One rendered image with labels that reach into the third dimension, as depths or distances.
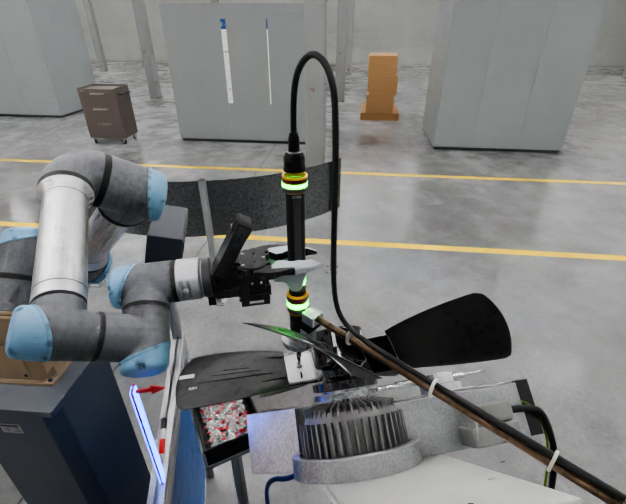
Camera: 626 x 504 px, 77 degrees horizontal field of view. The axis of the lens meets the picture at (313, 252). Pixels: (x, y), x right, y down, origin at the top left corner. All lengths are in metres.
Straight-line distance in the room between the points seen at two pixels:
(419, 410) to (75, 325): 0.67
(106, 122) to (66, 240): 6.99
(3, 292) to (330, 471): 0.90
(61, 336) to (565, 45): 7.02
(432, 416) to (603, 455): 1.73
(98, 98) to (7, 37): 3.48
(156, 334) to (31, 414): 0.65
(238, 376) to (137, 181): 0.47
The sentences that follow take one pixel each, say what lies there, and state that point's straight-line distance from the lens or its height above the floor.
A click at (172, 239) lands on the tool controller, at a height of 1.23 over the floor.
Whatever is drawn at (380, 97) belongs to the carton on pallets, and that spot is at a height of 0.46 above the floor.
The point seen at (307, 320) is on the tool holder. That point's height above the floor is 1.35.
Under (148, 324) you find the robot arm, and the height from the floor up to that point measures 1.43.
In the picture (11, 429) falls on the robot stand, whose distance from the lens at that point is 1.41.
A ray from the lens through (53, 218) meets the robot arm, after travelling 0.80.
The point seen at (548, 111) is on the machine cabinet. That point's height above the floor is 0.64.
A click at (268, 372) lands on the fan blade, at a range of 0.90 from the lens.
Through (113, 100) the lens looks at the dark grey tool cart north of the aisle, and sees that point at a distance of 7.55.
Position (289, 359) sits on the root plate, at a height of 1.18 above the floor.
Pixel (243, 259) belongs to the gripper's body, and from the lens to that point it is 0.72.
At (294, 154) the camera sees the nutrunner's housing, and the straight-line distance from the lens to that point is 0.64.
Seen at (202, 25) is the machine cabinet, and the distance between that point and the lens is 7.11.
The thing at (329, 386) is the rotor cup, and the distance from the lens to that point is 0.87.
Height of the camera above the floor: 1.85
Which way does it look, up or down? 30 degrees down
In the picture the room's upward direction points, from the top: straight up
